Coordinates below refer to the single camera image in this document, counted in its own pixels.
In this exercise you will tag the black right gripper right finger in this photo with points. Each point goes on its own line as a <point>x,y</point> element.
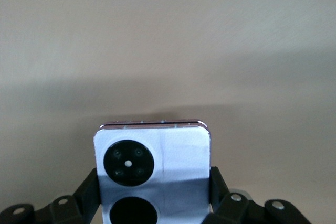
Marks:
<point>236,211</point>

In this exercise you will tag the small white square box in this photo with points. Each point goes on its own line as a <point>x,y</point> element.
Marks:
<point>183,150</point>

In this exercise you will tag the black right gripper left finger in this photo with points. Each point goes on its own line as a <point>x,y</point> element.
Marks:
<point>73,208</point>

